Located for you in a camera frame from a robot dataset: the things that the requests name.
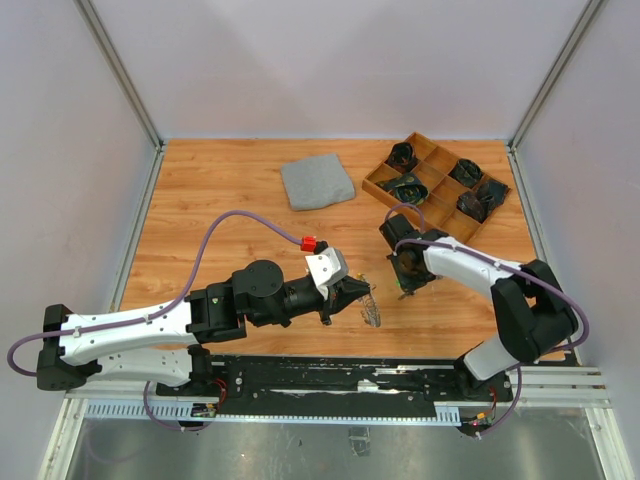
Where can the rolled dark tie top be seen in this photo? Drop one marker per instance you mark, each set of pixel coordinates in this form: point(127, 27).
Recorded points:
point(402, 157)

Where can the rolled dark tie centre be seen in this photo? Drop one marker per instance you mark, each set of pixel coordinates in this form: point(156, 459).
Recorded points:
point(407, 188)

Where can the rolled dark tie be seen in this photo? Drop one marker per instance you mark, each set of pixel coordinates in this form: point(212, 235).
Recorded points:
point(466, 172)
point(480, 204)
point(402, 157)
point(407, 188)

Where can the wooden compartment tray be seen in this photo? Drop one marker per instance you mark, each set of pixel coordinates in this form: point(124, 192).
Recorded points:
point(435, 162)

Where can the rolled dark tie lower right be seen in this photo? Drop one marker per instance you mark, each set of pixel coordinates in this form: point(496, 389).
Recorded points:
point(480, 204)

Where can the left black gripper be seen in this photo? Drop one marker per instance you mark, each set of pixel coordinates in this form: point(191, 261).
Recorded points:
point(341, 294)

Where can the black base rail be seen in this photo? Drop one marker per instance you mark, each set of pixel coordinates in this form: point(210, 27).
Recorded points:
point(334, 387)

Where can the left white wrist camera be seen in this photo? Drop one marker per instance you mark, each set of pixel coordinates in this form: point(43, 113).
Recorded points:
point(326, 269)

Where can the folded grey cloth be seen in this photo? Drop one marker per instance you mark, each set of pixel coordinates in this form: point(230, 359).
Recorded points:
point(316, 182)

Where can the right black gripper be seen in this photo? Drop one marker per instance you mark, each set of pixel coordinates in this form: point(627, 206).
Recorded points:
point(408, 284)

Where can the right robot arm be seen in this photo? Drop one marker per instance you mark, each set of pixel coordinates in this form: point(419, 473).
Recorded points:
point(533, 315)

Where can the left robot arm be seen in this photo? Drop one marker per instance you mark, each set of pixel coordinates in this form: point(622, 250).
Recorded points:
point(78, 349)

